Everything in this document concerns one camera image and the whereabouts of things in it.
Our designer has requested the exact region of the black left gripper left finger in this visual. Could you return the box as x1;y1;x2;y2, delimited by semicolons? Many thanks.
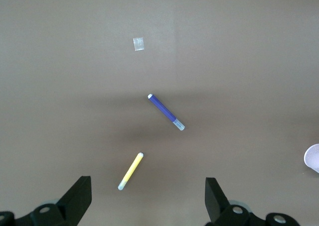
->
14;175;93;226

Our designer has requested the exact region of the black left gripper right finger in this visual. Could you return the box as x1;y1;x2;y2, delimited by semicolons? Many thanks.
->
205;177;269;226

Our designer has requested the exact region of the purple marker pen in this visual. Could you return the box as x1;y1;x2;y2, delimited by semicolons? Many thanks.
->
147;93;186;131

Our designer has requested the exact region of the pink mesh pen holder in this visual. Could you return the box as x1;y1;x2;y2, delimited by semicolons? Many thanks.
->
303;143;319;174

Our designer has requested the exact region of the yellow marker pen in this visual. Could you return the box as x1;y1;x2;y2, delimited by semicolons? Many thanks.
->
117;152;145;191

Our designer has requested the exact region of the small clear tape piece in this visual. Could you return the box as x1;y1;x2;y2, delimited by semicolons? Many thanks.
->
133;37;145;52

